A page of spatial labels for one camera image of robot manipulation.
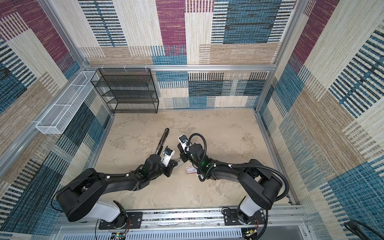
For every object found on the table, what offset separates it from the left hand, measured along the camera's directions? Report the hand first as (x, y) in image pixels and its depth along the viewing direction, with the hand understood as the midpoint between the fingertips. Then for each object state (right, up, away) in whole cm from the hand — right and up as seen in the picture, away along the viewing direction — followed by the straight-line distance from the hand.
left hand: (176, 160), depth 87 cm
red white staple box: (+8, -6, +2) cm, 11 cm away
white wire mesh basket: (-54, +22, -17) cm, 61 cm away
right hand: (+3, +8, -2) cm, 9 cm away
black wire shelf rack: (-39, +45, +24) cm, 64 cm away
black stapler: (-12, +5, +11) cm, 17 cm away
